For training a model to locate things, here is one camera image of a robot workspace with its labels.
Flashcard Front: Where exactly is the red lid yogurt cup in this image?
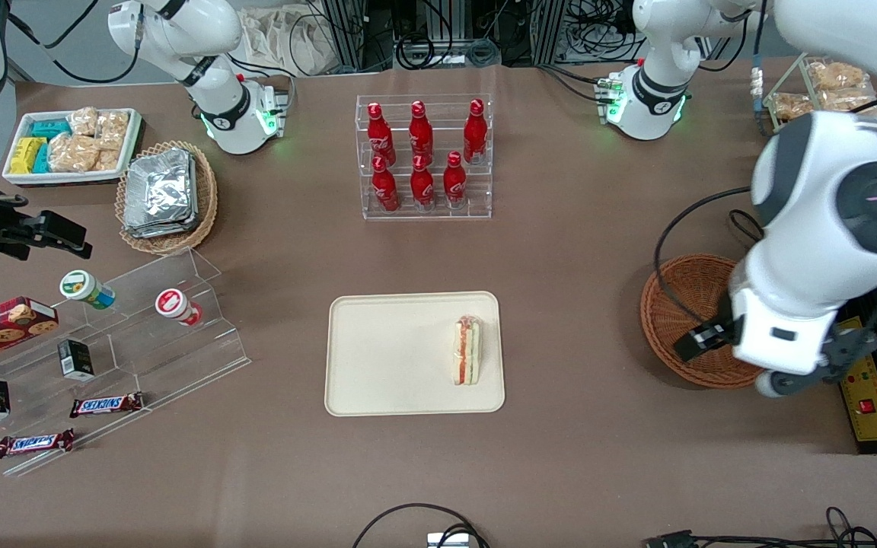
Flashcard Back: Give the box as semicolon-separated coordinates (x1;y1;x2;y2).
155;288;203;327

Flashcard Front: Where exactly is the snickers chocolate bar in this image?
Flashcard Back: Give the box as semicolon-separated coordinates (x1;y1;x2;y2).
69;392;145;419
0;429;75;459

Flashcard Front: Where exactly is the beige cloth bag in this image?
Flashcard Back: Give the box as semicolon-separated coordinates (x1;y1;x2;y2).
239;6;333;77

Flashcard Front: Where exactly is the black looped cable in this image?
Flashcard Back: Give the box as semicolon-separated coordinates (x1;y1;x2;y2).
352;503;490;548

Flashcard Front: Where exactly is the red cola bottle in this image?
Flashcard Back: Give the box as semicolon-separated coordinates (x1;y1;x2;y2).
367;102;397;167
463;98;488;164
443;151;468;209
410;154;435;211
409;100;435;164
372;155;400;212

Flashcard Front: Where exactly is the triangle sandwich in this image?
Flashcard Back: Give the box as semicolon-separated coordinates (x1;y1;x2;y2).
451;315;483;386

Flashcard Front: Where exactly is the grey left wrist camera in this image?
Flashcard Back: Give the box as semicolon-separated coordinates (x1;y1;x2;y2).
756;354;877;399

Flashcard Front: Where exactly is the aluminium profile frame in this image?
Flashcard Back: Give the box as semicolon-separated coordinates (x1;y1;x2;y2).
323;0;395;74

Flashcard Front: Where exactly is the clear acrylic bottle rack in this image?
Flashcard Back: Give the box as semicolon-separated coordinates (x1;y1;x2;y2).
356;94;493;221

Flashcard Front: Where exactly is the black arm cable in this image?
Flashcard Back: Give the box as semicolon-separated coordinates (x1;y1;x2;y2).
652;186;761;333

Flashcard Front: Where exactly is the round brown wicker basket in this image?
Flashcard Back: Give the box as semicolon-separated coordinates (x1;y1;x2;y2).
640;253;764;390

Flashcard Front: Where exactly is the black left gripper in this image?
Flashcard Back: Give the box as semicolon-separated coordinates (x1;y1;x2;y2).
673;292;745;365

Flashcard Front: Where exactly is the white rectangular snack tray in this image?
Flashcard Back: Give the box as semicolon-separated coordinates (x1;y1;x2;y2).
2;107;142;187

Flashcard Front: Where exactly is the black knotted table cable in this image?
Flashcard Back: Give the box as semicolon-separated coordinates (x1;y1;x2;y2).
728;209;765;246

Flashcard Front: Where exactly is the cream rectangular tray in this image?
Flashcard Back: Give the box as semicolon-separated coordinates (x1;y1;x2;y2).
324;291;505;417

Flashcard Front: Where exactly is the silver foil pouch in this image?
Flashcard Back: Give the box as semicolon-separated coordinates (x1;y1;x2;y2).
123;148;194;231
128;156;200;240

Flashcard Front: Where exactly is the black cable with connector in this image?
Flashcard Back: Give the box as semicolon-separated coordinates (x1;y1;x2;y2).
644;506;877;548

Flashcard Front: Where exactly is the green lid yogurt cup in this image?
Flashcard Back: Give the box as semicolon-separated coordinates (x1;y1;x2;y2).
59;269;116;311

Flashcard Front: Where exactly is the yellow snack package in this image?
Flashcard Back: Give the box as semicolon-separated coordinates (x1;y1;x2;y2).
10;137;47;175

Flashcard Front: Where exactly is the oval tan wicker basket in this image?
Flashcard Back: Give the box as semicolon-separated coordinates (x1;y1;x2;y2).
115;140;218;255

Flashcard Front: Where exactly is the clear acrylic step stand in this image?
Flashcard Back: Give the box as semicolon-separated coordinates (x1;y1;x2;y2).
0;247;251;478

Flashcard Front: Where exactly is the white wire rack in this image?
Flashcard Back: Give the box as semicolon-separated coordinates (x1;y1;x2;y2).
763;52;877;135

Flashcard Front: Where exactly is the yellow control panel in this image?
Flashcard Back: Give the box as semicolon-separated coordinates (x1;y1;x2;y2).
838;316;877;442

